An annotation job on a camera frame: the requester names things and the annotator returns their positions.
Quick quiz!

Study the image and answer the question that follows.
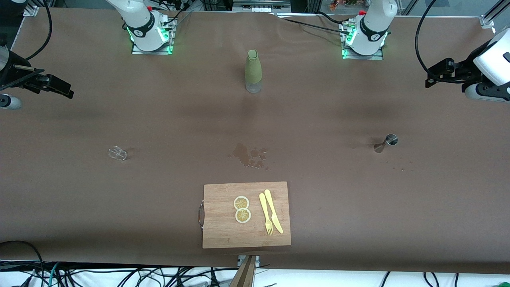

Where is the green sleeved glass bottle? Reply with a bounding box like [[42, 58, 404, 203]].
[[244, 49, 263, 94]]

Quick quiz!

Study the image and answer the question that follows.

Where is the black looped cable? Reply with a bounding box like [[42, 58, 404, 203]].
[[0, 240, 45, 287]]

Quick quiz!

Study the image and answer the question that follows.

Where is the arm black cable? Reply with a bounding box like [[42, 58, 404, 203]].
[[414, 0, 467, 84], [24, 0, 53, 61]]

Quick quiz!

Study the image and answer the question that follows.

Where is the clear glass measuring cup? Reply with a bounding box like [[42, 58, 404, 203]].
[[108, 146, 128, 161]]

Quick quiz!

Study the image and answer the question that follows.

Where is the yellow plastic fork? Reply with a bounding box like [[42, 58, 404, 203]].
[[259, 193, 274, 236]]

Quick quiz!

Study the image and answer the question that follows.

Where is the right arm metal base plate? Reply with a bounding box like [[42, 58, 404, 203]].
[[131, 16, 174, 55]]

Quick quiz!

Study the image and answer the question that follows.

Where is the wooden camera post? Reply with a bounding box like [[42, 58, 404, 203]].
[[229, 255, 257, 287]]

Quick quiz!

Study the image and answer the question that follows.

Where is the grey metal box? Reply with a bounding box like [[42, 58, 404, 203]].
[[233, 0, 291, 13]]

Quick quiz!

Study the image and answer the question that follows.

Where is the steel double jigger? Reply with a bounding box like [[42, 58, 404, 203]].
[[373, 134, 398, 153]]

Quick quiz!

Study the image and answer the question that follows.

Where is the wooden cutting board with handle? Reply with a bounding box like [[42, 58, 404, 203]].
[[198, 181, 292, 249]]

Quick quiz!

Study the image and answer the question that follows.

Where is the yellow plastic knife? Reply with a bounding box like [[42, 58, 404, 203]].
[[264, 189, 284, 234]]

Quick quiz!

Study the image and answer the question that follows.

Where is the aluminium frame profile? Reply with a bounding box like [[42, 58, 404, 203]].
[[484, 0, 510, 24]]

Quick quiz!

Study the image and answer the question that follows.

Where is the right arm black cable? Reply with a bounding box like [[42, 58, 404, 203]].
[[24, 0, 53, 61]]

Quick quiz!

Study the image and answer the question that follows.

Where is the black cable across table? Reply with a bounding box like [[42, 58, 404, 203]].
[[275, 11, 355, 36]]

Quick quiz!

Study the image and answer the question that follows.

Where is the brown table mat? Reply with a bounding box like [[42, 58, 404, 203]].
[[0, 7, 510, 275]]

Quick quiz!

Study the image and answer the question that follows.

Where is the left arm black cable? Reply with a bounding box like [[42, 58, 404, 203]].
[[414, 0, 467, 84]]

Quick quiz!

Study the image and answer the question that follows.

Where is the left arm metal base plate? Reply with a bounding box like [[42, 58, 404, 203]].
[[341, 20, 385, 61]]

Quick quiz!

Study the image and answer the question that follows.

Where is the spilled liquid puddle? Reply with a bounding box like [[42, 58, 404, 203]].
[[228, 143, 270, 171]]

